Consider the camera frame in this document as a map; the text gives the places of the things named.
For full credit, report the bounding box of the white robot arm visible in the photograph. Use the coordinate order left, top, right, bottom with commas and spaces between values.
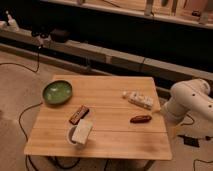
162, 79, 213, 125

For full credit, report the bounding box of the green ceramic bowl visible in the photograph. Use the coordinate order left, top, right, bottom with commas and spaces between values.
42, 80, 72, 105

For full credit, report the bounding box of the brown chocolate bar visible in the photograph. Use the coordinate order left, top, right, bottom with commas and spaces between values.
69, 106, 89, 125

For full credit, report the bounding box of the white plastic bottle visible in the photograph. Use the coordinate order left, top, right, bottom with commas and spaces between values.
122, 91, 154, 110

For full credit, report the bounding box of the wooden table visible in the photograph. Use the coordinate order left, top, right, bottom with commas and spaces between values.
24, 75, 172, 160

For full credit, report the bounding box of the white cup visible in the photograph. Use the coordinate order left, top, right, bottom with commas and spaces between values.
67, 125, 83, 146

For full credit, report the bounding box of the black device on ledge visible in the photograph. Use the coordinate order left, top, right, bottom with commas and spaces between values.
50, 29, 69, 43

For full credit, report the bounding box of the black power adapter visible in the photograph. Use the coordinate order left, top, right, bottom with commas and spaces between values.
183, 136, 199, 147

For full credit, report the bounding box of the black floor cable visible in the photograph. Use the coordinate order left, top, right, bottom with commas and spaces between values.
0, 46, 81, 171

